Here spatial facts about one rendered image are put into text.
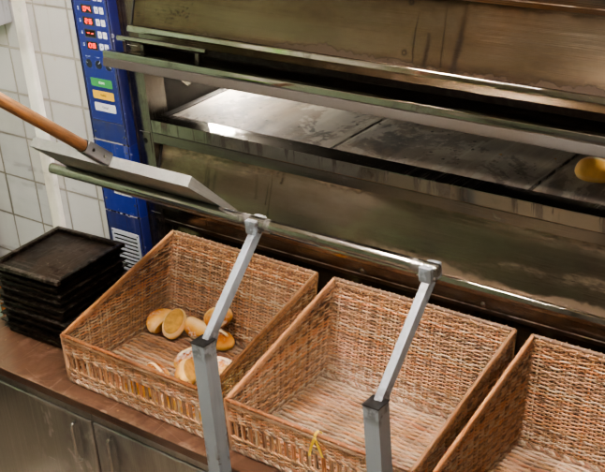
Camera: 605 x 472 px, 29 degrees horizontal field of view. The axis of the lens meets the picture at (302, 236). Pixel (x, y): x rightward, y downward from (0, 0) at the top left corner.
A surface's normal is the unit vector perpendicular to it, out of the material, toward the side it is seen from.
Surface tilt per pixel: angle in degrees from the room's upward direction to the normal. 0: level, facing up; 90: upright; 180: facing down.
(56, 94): 90
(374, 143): 0
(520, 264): 70
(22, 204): 90
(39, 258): 0
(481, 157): 0
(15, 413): 90
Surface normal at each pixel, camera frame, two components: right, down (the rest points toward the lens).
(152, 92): 0.79, 0.21
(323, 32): -0.60, 0.05
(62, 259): -0.07, -0.90
